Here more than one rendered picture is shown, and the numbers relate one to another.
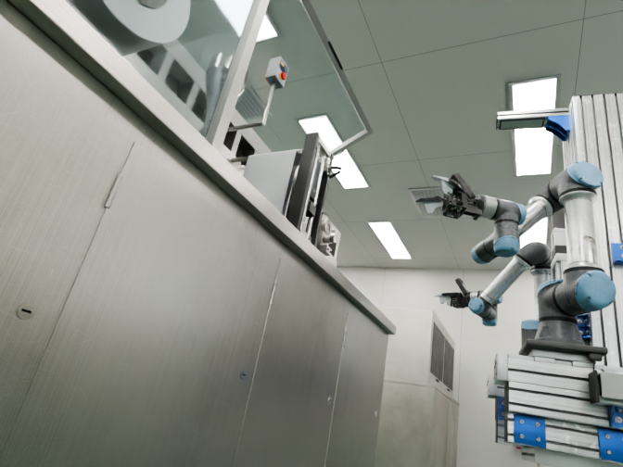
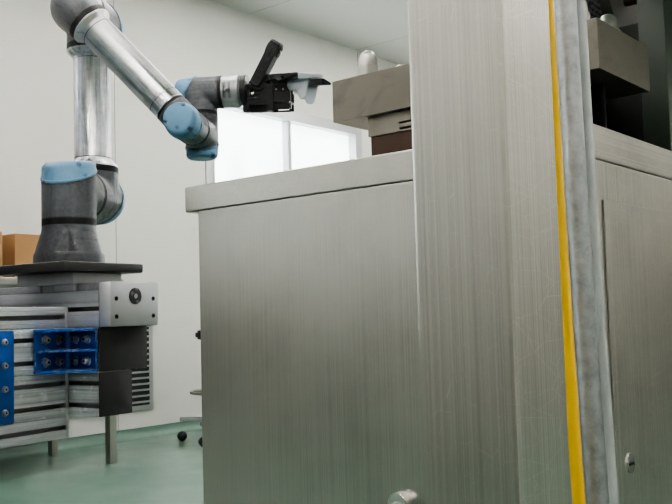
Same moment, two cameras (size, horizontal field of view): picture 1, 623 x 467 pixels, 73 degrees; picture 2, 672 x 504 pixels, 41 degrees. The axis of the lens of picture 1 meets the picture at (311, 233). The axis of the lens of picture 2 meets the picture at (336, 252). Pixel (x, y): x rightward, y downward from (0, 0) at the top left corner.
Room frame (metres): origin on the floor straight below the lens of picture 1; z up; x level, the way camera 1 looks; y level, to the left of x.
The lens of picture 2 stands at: (3.19, 0.00, 0.70)
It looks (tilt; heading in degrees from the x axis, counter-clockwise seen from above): 4 degrees up; 190
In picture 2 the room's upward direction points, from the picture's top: 2 degrees counter-clockwise
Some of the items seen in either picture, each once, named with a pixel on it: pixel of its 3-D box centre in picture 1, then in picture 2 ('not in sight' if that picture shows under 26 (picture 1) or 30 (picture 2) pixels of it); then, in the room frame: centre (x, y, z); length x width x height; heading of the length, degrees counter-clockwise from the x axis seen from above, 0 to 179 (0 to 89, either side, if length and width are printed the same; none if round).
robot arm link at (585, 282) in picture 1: (579, 234); (92, 109); (1.25, -0.90, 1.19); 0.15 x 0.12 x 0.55; 3
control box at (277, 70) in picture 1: (278, 72); not in sight; (1.28, 0.25, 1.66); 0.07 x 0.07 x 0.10; 60
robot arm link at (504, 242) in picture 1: (503, 240); (200, 134); (1.25, -0.64, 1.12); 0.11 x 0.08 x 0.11; 3
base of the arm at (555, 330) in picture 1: (558, 334); (69, 242); (1.38, -0.90, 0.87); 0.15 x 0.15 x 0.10
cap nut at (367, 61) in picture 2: not in sight; (368, 65); (1.94, -0.16, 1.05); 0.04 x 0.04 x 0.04
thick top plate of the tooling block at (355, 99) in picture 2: not in sight; (482, 86); (1.98, 0.00, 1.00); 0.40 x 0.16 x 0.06; 60
